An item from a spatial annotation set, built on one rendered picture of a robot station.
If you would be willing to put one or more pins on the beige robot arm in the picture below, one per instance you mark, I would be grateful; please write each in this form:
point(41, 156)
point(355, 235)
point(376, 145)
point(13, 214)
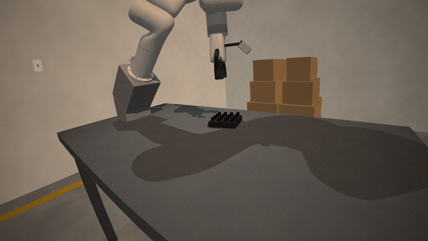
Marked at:
point(157, 16)

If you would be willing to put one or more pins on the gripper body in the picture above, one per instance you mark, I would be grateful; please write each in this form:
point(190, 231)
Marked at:
point(217, 41)

